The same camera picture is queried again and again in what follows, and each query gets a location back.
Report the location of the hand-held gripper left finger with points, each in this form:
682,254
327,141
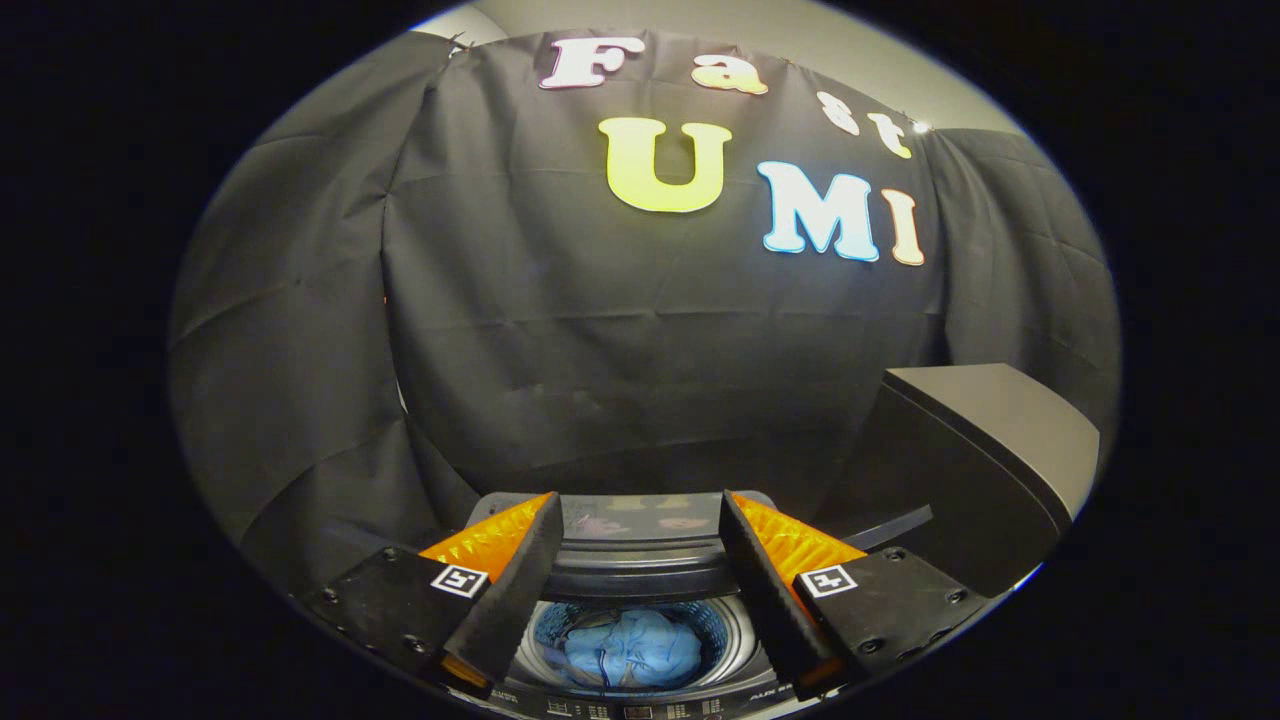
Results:
510,590

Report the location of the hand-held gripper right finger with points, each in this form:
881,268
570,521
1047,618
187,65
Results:
760,590

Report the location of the dark grey washing machine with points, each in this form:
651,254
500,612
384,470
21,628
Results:
740,640

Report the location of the light blue polo shirt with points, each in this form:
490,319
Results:
640,650

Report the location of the beige and black cabinet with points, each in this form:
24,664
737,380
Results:
950,480

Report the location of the black backdrop cloth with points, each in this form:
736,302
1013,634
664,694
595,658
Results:
550,330

